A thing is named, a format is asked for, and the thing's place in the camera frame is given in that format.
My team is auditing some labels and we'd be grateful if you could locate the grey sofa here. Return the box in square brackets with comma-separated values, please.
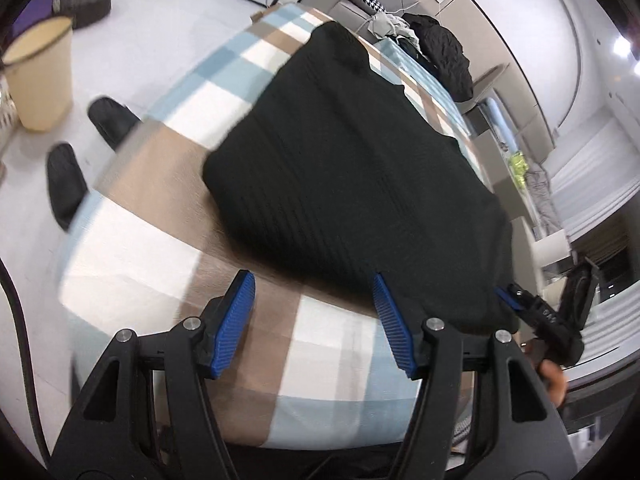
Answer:
[298, 0, 378, 44]

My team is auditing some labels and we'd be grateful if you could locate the left black slipper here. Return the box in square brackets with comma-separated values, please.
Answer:
[46, 142, 88, 232]

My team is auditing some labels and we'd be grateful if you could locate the grey blanket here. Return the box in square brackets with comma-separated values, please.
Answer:
[525, 162, 563, 234]

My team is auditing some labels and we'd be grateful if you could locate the right hand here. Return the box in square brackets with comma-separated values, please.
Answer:
[524, 340, 567, 408]

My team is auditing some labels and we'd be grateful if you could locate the black slipper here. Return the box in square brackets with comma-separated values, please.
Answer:
[46, 142, 88, 232]
[87, 96, 140, 151]

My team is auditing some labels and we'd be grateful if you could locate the white grey clothes pile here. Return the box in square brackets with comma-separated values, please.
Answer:
[367, 11, 419, 47]

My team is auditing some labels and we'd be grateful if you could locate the right black slipper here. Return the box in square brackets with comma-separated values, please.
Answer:
[87, 96, 140, 151]

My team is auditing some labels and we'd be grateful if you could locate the black knit sweater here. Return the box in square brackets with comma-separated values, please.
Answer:
[202, 22, 518, 334]

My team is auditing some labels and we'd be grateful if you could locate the purple bag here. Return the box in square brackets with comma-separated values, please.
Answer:
[11, 0, 53, 38]

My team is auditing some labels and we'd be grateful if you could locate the black quilted jacket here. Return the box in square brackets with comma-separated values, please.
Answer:
[402, 13, 473, 103]

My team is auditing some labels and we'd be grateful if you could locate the yellow green toy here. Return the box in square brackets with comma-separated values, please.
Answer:
[508, 152, 529, 191]

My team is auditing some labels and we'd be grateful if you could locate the beige waste bin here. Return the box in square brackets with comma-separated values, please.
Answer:
[2, 16, 73, 132]

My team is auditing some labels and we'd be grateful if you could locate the checkered brown blue tablecloth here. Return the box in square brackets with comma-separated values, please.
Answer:
[60, 1, 497, 451]

